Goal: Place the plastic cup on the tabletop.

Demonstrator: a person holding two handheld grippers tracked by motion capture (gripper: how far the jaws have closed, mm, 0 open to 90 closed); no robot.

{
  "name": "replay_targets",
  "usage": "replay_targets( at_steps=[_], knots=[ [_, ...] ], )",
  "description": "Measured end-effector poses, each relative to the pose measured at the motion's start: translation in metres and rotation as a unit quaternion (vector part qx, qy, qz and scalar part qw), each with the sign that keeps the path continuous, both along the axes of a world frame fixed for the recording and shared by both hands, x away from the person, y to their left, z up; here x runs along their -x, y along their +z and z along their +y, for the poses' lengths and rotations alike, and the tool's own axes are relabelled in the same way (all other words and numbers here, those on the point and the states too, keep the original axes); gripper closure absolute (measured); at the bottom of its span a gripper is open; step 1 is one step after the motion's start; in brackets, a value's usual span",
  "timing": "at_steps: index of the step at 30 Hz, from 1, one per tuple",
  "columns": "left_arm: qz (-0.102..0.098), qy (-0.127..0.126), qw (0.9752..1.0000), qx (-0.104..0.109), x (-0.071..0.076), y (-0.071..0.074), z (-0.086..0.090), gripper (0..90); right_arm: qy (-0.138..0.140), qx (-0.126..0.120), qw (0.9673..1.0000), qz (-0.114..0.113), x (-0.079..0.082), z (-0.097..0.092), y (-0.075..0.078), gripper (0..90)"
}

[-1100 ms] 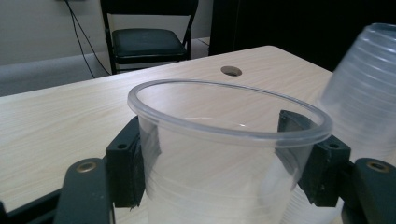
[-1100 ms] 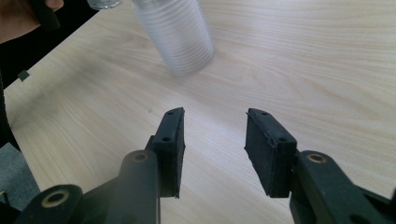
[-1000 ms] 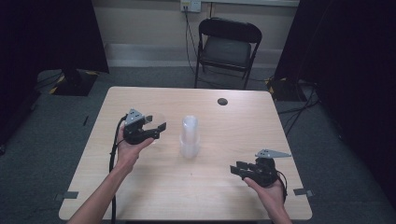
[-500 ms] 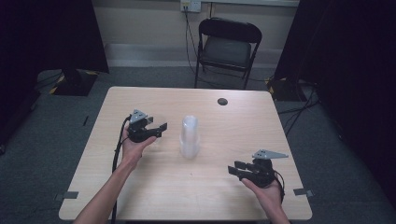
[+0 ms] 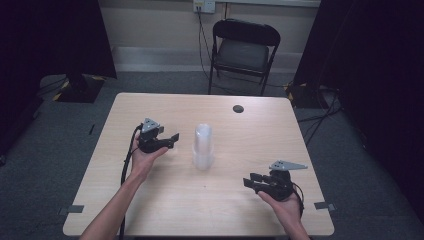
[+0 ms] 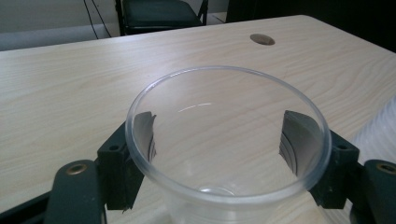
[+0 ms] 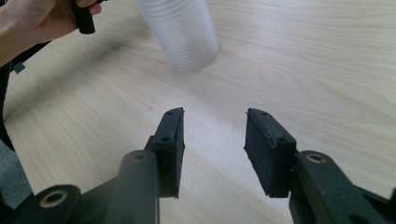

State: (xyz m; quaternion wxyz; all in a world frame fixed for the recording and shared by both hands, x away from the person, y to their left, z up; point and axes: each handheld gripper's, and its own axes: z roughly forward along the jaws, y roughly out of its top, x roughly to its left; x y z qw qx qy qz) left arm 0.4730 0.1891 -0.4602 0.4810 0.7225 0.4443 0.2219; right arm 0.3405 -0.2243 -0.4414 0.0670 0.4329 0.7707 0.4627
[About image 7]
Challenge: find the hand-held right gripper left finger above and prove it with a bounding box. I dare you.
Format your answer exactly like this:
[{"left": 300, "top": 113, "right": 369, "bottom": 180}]
[{"left": 144, "top": 106, "right": 186, "bottom": 199}]

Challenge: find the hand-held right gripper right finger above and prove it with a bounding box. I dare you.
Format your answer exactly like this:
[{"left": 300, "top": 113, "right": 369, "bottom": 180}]
[{"left": 243, "top": 107, "right": 298, "bottom": 199}]

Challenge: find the stack of clear plastic cups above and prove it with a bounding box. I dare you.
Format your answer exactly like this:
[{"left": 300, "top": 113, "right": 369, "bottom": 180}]
[{"left": 135, "top": 0, "right": 220, "bottom": 75}]

